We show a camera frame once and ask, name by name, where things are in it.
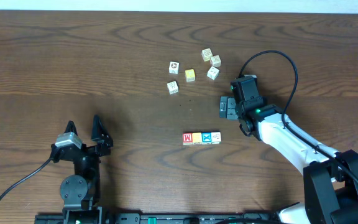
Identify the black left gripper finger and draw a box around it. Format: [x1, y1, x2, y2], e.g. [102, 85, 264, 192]
[91, 114, 112, 146]
[65, 121, 78, 134]

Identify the green sided wooden block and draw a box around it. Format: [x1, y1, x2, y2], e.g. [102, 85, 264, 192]
[211, 131, 222, 144]

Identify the blue X wooden block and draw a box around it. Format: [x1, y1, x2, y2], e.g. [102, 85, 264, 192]
[201, 133, 212, 144]

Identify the yellow M wooden block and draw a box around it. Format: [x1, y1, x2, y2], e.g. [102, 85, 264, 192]
[192, 133, 203, 144]

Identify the red letter wooden block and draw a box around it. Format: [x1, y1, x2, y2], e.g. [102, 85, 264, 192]
[182, 133, 193, 145]

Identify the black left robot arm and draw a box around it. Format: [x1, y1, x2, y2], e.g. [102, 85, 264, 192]
[50, 114, 113, 223]

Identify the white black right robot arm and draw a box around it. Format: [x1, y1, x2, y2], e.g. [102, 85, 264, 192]
[219, 75, 358, 223]

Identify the plain white wooden block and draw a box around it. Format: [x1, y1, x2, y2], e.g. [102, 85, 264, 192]
[207, 67, 220, 80]

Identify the wooden block red side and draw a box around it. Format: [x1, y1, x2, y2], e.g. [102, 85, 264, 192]
[209, 55, 222, 67]

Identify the yellow top wooden block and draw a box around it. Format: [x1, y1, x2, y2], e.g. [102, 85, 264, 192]
[185, 69, 196, 82]

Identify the wooden block yellow side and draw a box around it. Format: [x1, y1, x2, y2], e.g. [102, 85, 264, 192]
[201, 48, 213, 62]

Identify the wooden block green W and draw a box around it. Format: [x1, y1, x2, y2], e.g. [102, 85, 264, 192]
[167, 81, 179, 95]

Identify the wooden block with face picture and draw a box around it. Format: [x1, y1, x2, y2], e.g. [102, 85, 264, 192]
[168, 62, 180, 75]

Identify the black left cable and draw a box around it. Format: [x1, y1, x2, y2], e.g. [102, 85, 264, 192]
[0, 157, 54, 224]

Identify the black cable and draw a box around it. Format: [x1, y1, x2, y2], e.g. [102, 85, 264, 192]
[237, 50, 358, 215]
[0, 157, 54, 224]

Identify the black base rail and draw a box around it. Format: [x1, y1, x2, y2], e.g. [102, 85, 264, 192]
[34, 213, 280, 224]

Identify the black right cable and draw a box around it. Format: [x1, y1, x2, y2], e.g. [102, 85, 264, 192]
[237, 50, 358, 215]

